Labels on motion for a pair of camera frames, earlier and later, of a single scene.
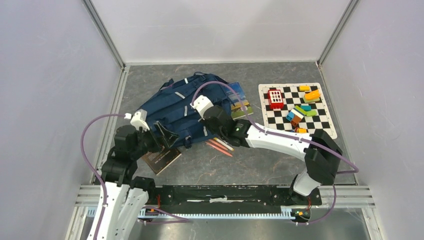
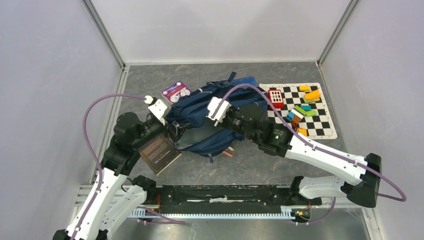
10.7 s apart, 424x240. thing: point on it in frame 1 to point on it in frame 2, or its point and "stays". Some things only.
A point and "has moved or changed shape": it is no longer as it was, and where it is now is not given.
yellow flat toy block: [305, 88] stays
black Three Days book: [159, 161] stays
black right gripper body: [222, 134] to [233, 122]
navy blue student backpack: [171, 105] has moved or changed shape
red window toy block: [275, 99] stays
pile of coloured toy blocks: [297, 113] stays
